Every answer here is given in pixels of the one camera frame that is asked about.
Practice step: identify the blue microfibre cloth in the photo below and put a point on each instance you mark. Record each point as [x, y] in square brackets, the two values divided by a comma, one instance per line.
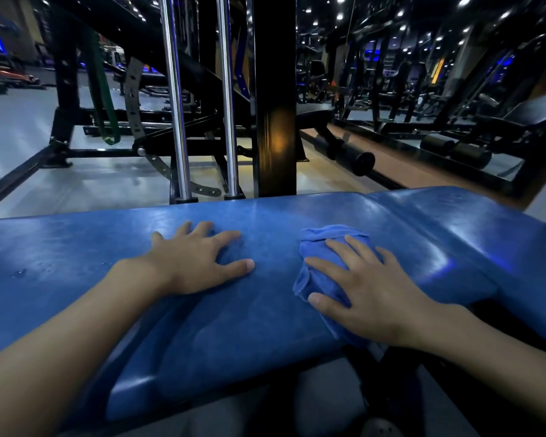
[318, 241]

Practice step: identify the black workout bench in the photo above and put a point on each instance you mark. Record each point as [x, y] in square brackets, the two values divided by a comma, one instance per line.
[314, 113]

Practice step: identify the black machine upright column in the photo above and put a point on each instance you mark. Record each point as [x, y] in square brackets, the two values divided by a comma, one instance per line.
[275, 109]

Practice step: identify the person's right hand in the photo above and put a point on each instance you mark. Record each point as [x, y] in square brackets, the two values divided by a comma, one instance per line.
[382, 300]

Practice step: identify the green resistance band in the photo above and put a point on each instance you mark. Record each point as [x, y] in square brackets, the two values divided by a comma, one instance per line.
[101, 95]

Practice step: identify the black roller pad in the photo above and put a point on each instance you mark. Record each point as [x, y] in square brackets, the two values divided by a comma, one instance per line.
[357, 161]

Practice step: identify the chrome guide rod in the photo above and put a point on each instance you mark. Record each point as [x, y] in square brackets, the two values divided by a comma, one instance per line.
[176, 109]
[229, 109]

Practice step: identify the blue bench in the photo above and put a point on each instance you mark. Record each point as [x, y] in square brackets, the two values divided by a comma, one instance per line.
[73, 259]

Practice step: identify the black framed wall mirror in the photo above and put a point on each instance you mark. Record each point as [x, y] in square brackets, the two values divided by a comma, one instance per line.
[437, 86]

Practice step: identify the person's left forearm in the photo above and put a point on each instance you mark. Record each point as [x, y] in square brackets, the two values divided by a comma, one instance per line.
[50, 359]

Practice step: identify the person's right forearm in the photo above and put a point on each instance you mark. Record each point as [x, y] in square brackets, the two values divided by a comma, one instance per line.
[496, 364]

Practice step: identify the person's left hand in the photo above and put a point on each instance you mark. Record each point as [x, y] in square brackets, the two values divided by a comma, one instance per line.
[191, 263]

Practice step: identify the grey perforated adjustment plate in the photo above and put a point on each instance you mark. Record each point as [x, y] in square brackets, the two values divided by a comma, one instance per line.
[134, 95]

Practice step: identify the person's white shoe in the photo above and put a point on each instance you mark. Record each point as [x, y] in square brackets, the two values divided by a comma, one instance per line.
[382, 427]

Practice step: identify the black gym machine frame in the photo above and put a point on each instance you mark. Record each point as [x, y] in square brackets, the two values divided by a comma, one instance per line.
[66, 86]

